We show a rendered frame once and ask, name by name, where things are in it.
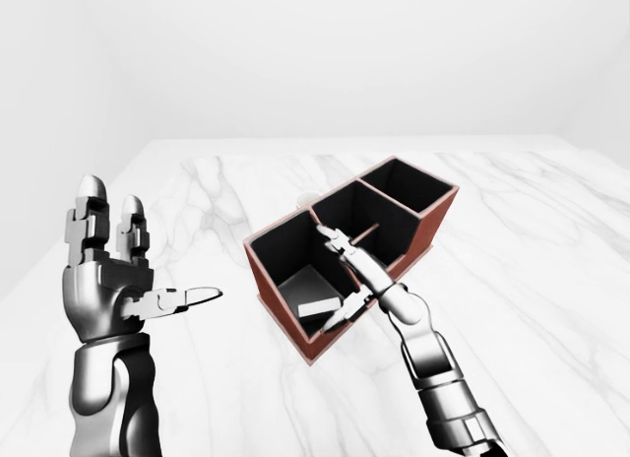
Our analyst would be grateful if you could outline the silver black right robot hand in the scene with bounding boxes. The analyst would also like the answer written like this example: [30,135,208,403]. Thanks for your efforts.
[315,224,431,336]

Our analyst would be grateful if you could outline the red-brown desk caddy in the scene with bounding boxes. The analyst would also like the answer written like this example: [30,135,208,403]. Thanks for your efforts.
[242,155,462,367]

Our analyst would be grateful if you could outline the dark grey book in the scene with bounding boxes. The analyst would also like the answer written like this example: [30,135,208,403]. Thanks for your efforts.
[277,264,346,337]

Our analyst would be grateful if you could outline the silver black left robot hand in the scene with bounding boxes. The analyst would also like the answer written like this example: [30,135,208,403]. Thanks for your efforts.
[61,173,224,345]

